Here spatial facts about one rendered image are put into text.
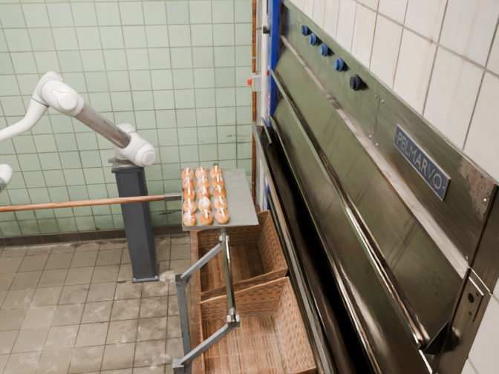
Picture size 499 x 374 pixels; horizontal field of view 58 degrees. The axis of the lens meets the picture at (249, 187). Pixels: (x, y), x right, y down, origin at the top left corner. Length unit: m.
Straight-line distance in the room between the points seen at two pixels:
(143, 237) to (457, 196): 2.73
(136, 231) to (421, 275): 2.57
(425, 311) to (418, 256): 0.12
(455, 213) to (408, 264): 0.21
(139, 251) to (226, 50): 1.59
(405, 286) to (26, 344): 2.82
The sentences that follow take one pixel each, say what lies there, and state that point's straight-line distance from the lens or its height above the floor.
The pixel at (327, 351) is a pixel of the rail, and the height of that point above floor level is 1.44.
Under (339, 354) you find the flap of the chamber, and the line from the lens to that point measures 1.34.
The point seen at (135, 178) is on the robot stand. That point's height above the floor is 0.92.
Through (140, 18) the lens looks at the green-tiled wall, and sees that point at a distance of 3.31.
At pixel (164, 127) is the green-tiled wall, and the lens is 3.54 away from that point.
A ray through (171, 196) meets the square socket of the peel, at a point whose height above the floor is 1.21.
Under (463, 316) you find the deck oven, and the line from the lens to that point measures 0.91.
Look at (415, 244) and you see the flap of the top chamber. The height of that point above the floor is 1.83.
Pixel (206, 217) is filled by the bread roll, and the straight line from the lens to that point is 2.13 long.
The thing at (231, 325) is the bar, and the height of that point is 1.16.
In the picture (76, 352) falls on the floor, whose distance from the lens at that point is 3.32.
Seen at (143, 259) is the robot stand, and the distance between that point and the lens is 3.51.
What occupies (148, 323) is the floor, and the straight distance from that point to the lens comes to 3.35.
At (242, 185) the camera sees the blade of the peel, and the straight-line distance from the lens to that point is 2.44.
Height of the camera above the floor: 2.45
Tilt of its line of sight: 32 degrees down
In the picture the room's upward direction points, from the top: straight up
